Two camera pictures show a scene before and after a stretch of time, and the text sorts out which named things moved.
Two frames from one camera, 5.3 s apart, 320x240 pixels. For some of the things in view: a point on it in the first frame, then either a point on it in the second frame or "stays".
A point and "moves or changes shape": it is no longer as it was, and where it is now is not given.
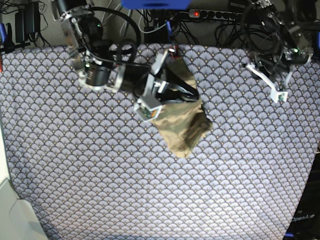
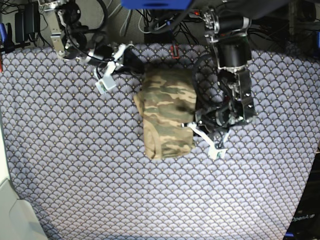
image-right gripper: x=278 y=62 → x=216 y=119
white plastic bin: x=18 y=219 stays
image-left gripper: x=140 y=79 → x=131 y=62
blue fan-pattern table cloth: x=89 y=167 stays
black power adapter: x=27 y=22 stays
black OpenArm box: x=306 y=223 stays
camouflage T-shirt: x=185 y=122 moves or changes shape
